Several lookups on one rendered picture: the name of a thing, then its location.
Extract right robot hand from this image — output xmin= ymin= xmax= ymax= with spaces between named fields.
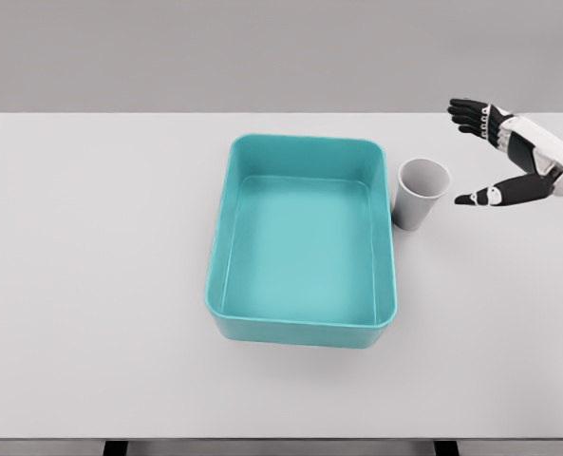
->
xmin=447 ymin=97 xmax=563 ymax=221

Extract white paper cup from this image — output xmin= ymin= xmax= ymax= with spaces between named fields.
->
xmin=392 ymin=158 xmax=452 ymax=233

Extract teal plastic basket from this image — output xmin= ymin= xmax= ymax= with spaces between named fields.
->
xmin=203 ymin=133 xmax=399 ymax=351

